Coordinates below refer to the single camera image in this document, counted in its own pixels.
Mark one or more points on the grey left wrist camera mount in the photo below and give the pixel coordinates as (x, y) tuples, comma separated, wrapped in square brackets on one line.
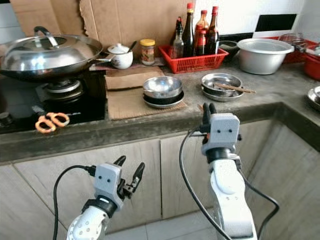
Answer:
[(107, 179)]

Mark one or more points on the shallow steel plate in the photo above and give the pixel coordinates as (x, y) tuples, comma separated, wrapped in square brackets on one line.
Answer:
[(164, 106)]

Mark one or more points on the small steel bowl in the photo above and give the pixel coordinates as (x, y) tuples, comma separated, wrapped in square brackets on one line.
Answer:
[(162, 86)]

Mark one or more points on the small seasoning spoon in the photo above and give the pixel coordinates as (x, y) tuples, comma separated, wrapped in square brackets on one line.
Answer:
[(132, 46)]

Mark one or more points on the black glass gas stove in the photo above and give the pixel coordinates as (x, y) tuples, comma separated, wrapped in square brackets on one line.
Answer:
[(25, 102)]

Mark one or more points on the white ceramic seasoning pot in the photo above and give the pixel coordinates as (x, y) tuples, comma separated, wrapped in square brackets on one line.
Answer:
[(122, 57)]

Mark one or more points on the black steel wok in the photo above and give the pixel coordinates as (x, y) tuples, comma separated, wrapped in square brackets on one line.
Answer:
[(30, 74)]

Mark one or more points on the amber sauce bottle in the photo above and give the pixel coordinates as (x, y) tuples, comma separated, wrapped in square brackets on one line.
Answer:
[(201, 30)]

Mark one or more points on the dark red-labelled sauce bottle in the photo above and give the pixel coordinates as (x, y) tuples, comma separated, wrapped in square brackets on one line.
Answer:
[(213, 32)]

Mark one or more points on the wooden chopstick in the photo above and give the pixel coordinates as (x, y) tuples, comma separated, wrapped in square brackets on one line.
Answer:
[(242, 90), (227, 86)]

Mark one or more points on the red slatted bottle basket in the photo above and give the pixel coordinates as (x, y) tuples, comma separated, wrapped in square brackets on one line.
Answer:
[(195, 63)]

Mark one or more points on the large steel basin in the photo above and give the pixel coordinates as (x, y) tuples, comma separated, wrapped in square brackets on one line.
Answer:
[(264, 60)]

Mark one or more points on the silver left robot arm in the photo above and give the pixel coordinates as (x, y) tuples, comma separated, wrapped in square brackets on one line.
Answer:
[(87, 225)]

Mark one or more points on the black bowl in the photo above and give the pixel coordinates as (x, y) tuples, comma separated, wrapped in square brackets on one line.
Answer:
[(155, 100)]

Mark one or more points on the short dark bottle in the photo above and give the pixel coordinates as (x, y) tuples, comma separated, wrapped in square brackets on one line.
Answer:
[(175, 30)]

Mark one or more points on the large cardboard mat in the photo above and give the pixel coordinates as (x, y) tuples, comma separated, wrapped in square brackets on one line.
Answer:
[(127, 105)]

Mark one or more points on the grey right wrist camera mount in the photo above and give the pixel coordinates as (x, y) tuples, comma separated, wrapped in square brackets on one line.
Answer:
[(222, 130)]

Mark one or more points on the small cardboard mat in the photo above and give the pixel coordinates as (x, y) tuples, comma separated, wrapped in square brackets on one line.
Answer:
[(130, 79)]

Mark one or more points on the red plastic dish basket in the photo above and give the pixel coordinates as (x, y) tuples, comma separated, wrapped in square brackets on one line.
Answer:
[(299, 56)]

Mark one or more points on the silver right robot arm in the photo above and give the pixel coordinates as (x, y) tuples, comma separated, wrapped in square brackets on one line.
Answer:
[(230, 200)]

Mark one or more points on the small clear glass bottle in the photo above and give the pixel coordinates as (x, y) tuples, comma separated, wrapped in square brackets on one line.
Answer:
[(177, 47)]

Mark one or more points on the deep steel mixing bowl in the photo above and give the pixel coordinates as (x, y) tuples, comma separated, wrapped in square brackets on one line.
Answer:
[(315, 97)]

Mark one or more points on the small dark bowl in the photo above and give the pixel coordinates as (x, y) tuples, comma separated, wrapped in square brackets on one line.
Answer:
[(227, 47)]

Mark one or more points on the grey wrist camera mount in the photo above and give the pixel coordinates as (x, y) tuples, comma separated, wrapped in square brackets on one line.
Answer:
[(107, 179), (222, 130)]

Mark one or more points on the steel wok lid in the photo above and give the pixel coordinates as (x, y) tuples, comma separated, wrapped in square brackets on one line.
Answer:
[(50, 52)]

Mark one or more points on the steel gas burner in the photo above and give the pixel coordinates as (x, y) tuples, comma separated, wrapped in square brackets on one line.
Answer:
[(61, 86)]

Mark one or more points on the red plastic container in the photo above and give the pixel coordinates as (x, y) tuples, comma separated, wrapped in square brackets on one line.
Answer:
[(312, 67)]

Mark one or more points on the yellow lidded glass jar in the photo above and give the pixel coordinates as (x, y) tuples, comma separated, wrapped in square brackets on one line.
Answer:
[(147, 52)]

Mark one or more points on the wide cardboard sheet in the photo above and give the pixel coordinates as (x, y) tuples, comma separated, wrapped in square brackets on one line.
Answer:
[(130, 20)]

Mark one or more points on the narrow cardboard sheet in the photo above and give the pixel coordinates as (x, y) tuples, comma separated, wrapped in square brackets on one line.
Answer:
[(37, 12)]

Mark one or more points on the round steel dish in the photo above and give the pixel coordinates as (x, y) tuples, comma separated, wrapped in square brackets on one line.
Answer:
[(227, 96), (220, 80)]

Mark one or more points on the tallest dark sauce bottle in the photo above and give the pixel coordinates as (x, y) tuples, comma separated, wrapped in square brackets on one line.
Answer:
[(188, 32)]

